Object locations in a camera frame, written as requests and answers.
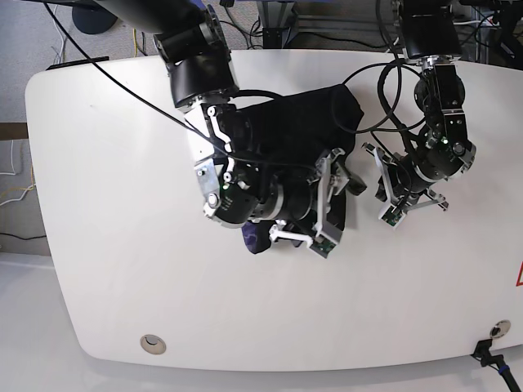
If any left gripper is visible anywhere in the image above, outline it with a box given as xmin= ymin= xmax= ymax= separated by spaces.
xmin=362 ymin=143 xmax=449 ymax=214

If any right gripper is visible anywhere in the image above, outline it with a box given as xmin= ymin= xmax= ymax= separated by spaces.
xmin=269 ymin=148 xmax=367 ymax=249

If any black T-shirt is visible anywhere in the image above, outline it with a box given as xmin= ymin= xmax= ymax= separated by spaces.
xmin=217 ymin=85 xmax=364 ymax=254

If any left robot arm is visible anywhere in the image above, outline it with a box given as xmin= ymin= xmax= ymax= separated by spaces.
xmin=364 ymin=1 xmax=476 ymax=227

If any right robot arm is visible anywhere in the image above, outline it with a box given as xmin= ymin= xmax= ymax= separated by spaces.
xmin=102 ymin=1 xmax=366 ymax=256

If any red warning triangle sticker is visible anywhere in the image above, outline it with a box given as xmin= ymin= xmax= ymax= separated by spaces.
xmin=516 ymin=262 xmax=523 ymax=287

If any dark round stand base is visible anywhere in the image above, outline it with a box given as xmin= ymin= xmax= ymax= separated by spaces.
xmin=71 ymin=1 xmax=118 ymax=35

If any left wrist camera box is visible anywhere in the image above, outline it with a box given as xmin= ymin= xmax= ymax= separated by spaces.
xmin=378 ymin=203 xmax=407 ymax=229

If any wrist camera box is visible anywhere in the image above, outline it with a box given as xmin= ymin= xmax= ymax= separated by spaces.
xmin=378 ymin=203 xmax=407 ymax=229
xmin=309 ymin=225 xmax=343 ymax=259

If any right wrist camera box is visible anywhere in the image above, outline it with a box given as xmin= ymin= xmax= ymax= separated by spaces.
xmin=309 ymin=225 xmax=343 ymax=259

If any right table cable grommet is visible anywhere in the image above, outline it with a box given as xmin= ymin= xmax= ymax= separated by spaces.
xmin=489 ymin=319 xmax=512 ymax=339

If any table cable grommet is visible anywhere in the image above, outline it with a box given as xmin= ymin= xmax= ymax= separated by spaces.
xmin=489 ymin=319 xmax=512 ymax=339
xmin=140 ymin=334 xmax=167 ymax=355

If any aluminium frame column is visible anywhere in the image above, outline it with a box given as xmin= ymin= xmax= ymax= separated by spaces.
xmin=256 ymin=1 xmax=298 ymax=49

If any black clamp with cable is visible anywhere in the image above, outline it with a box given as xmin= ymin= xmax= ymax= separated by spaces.
xmin=471 ymin=339 xmax=521 ymax=392

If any left table cable grommet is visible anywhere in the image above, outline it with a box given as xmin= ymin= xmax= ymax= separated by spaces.
xmin=140 ymin=334 xmax=167 ymax=355

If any yellow floor cable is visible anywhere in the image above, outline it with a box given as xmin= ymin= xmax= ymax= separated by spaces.
xmin=0 ymin=185 xmax=37 ymax=206

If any white floor cable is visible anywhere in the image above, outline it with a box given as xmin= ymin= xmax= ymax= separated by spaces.
xmin=0 ymin=140 xmax=37 ymax=205

